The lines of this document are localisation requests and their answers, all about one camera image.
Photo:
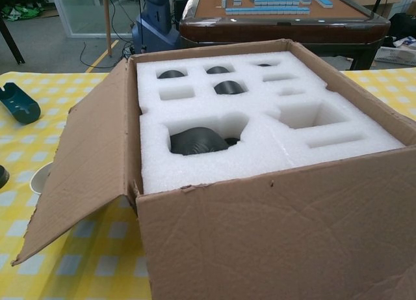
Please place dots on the dark wood mahjong table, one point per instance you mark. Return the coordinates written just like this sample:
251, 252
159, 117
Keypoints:
292, 30

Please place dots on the white framed glass partition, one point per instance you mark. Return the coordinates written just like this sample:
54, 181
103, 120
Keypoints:
84, 13

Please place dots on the white plastic basket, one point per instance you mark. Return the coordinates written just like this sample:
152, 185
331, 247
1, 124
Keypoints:
396, 56

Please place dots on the black bag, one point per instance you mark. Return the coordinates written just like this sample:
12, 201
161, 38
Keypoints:
403, 25

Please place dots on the black round disc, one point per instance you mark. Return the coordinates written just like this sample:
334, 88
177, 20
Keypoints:
3, 176

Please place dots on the short blue mahjong tile row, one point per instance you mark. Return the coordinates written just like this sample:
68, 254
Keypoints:
276, 2

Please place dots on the blue machine base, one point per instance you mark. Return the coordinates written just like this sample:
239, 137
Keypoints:
156, 30

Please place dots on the black teapot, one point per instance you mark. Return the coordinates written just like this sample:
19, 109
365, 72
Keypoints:
198, 142

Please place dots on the yellow white checkered tablecloth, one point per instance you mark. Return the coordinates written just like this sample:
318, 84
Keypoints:
32, 144

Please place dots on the green plants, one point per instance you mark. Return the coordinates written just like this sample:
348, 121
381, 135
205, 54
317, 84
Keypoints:
22, 5

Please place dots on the brown cardboard box red tape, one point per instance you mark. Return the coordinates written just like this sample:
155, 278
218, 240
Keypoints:
276, 241

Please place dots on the long blue mahjong tile row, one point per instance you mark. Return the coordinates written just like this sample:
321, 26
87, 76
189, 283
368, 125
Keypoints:
266, 10

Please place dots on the white foam insert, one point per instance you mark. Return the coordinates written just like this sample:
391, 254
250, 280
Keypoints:
201, 176

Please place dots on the black teacup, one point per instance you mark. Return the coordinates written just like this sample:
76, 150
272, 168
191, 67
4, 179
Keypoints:
230, 88

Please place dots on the dark teal plastic holder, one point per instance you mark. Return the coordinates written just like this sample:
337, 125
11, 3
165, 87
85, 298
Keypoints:
19, 108

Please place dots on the white paper cup blue flower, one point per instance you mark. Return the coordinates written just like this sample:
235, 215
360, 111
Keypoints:
39, 183

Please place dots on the black table leg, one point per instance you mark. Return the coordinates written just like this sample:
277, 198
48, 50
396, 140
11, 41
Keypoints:
13, 43

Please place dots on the wooden pole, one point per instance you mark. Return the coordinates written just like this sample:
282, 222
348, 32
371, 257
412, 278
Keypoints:
108, 23

